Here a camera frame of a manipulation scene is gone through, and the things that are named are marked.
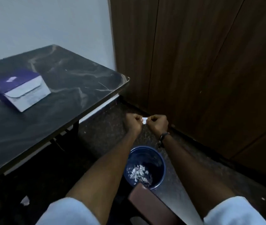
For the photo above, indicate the person's right forearm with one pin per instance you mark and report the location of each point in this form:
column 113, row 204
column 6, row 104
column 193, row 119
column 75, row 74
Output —
column 191, row 173

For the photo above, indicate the blue waste bin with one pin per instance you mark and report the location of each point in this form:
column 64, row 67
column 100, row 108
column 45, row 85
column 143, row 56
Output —
column 146, row 167

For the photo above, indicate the person's left forearm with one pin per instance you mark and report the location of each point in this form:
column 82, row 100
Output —
column 107, row 171

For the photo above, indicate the black wristband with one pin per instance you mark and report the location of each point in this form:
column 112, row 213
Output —
column 163, row 138

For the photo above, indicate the person's left hand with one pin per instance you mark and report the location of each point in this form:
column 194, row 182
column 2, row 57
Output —
column 133, row 123

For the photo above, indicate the dark marble-top table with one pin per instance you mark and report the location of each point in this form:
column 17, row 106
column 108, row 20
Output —
column 46, row 100

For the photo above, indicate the white left sleeve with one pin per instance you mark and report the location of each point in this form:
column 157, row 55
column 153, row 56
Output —
column 68, row 212

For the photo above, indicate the white right sleeve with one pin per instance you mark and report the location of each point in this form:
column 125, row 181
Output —
column 235, row 212

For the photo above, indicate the person's right fingers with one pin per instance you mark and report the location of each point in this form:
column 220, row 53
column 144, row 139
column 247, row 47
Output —
column 151, row 119

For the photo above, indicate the pile of torn paper pieces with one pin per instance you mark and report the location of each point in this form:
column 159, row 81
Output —
column 140, row 174

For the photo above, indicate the purple and white box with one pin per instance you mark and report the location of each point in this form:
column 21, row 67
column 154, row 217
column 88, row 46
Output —
column 20, row 90

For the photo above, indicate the person's right hand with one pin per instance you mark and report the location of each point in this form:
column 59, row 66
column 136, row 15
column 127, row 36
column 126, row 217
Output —
column 159, row 125

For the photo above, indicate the brown wooden cabinet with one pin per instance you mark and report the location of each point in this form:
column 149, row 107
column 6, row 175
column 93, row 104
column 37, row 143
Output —
column 205, row 74

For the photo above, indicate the white paper scrap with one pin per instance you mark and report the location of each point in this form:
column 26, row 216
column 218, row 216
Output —
column 25, row 201

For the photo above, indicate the small white paper piece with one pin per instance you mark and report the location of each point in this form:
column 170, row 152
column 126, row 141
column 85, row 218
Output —
column 144, row 120

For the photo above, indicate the white sleeve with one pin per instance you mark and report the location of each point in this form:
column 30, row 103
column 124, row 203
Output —
column 235, row 212
column 68, row 212

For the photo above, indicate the brown wooden armrest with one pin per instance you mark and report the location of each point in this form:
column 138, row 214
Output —
column 151, row 206

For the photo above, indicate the person's left fingers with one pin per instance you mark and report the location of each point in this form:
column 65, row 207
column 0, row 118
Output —
column 138, row 119

